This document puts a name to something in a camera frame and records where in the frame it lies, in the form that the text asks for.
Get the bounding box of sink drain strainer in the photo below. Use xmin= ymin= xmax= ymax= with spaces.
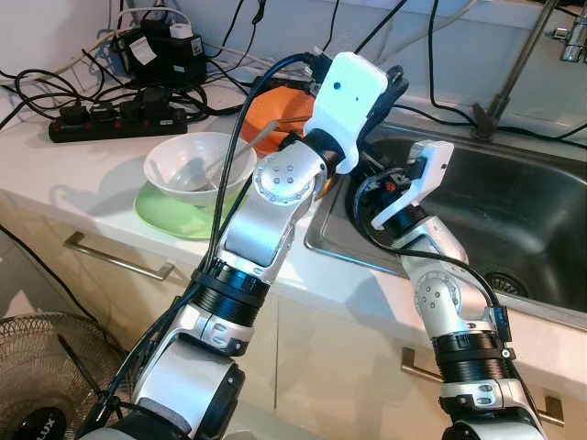
xmin=482 ymin=269 xmax=531 ymax=300

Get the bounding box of dark slanted faucet stem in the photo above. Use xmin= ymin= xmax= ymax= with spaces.
xmin=472 ymin=0 xmax=560 ymax=140

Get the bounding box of black power adapter box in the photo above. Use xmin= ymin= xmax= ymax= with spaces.
xmin=119 ymin=23 xmax=208 ymax=89

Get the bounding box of black power strip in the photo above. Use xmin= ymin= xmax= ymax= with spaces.
xmin=48 ymin=92 xmax=198 ymax=144

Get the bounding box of orange plate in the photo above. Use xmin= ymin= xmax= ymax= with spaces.
xmin=240 ymin=84 xmax=317 ymax=161

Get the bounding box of chrome water tap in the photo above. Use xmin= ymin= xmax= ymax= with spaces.
xmin=550 ymin=7 xmax=587 ymax=65

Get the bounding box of white bowl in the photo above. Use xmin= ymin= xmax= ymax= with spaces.
xmin=144 ymin=131 xmax=260 ymax=207

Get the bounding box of cream kitchen base cabinet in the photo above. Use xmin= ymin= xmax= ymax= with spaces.
xmin=0 ymin=197 xmax=587 ymax=440

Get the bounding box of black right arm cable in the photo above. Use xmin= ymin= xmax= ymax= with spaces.
xmin=349 ymin=170 xmax=505 ymax=326

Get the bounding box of black wall cable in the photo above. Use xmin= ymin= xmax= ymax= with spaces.
xmin=424 ymin=0 xmax=487 ymax=129

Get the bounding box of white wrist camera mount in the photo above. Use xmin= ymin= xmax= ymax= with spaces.
xmin=371 ymin=140 xmax=455 ymax=230
xmin=305 ymin=52 xmax=390 ymax=175

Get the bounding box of green plate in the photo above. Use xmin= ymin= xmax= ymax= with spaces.
xmin=135 ymin=179 xmax=241 ymax=241

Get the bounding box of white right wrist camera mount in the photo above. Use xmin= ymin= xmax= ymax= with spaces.
xmin=371 ymin=140 xmax=455 ymax=230

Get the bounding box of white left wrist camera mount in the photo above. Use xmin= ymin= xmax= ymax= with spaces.
xmin=305 ymin=52 xmax=390 ymax=175

